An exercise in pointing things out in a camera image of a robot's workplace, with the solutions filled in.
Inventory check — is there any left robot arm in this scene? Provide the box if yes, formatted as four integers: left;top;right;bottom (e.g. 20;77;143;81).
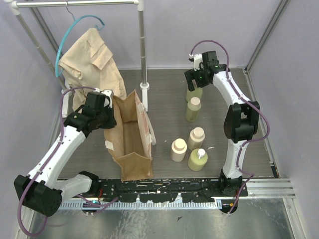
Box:
14;87;156;217

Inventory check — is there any beige bottle right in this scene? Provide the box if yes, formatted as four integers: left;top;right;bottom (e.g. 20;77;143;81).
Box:
187;127;205;151

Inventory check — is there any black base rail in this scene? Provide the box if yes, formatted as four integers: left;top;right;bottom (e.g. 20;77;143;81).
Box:
82;178;249;204

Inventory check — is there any green bottle beige cap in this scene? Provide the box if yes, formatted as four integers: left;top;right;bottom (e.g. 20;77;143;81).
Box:
185;97;201;122

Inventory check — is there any brown canvas bag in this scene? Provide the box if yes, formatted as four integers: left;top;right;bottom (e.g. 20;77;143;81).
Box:
104;91;156;182

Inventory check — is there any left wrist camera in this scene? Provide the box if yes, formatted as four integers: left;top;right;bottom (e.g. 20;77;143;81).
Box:
100;90;114;109

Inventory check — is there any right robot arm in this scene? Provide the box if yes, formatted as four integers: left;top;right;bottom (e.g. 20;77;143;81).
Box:
189;51;260;196

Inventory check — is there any beige shirt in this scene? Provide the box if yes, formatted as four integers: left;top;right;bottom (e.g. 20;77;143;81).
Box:
58;28;127;110

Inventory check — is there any teal clothes hanger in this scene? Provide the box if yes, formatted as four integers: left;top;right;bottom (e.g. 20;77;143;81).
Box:
54;14;105;78

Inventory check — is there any beige bottle left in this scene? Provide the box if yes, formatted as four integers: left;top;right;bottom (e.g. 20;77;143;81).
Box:
170;138;187;162

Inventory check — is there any white clothes rack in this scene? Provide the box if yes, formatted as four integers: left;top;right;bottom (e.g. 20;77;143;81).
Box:
5;0;150;111

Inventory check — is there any white cable tray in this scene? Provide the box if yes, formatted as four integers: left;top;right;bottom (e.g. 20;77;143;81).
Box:
59;200;222;210

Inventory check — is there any green pump bottle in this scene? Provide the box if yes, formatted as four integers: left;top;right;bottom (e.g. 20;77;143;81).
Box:
188;148;208;171
185;88;203;102

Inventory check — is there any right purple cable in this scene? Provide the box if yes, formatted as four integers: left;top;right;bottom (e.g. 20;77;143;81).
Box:
190;39;272;215

